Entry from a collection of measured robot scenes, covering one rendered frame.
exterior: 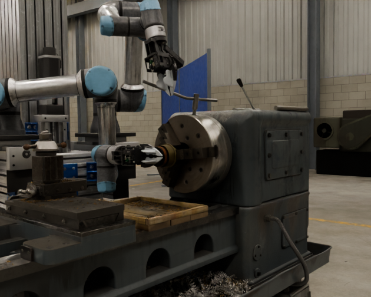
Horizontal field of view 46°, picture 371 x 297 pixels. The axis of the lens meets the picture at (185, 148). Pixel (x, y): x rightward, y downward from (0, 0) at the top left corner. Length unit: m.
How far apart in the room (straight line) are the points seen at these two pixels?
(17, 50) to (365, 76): 10.26
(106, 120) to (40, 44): 0.57
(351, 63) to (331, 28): 1.08
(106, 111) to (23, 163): 0.40
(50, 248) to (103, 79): 0.82
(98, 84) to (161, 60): 0.29
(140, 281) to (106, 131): 0.72
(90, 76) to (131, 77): 0.47
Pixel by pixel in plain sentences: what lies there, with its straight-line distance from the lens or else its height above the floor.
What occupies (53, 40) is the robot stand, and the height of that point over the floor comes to 1.62.
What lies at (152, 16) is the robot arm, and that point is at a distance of 1.65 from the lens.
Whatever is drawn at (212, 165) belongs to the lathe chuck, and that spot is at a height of 1.04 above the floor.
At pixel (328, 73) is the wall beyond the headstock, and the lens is 12.14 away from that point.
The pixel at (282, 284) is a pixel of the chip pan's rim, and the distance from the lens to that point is 1.88.
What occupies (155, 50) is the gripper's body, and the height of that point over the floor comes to 1.46.
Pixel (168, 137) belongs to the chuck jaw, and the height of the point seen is 1.15.
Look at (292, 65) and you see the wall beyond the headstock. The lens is 12.55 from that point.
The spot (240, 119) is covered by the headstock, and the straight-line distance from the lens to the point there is 1.74.
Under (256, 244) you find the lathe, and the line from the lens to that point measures 1.84.
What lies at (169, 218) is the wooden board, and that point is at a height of 0.89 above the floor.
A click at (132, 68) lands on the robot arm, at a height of 1.47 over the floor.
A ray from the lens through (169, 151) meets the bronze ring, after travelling 1.61.
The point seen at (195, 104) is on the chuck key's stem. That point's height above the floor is 1.28.
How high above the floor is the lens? 1.19
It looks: 3 degrees down
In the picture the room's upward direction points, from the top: 1 degrees counter-clockwise
